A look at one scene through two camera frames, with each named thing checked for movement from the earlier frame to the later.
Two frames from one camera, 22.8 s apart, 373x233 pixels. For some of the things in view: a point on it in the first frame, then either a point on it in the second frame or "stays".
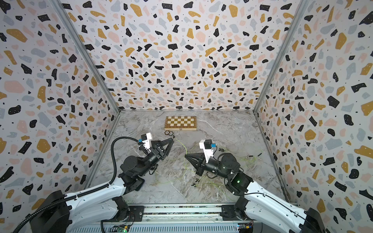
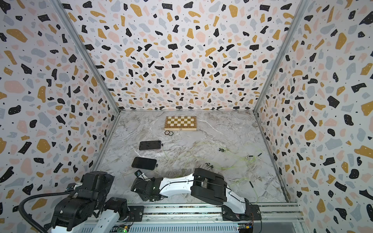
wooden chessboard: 180,123 stays
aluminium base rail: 178,218 stays
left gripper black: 157,153 → 109,182
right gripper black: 199,165 → 143,198
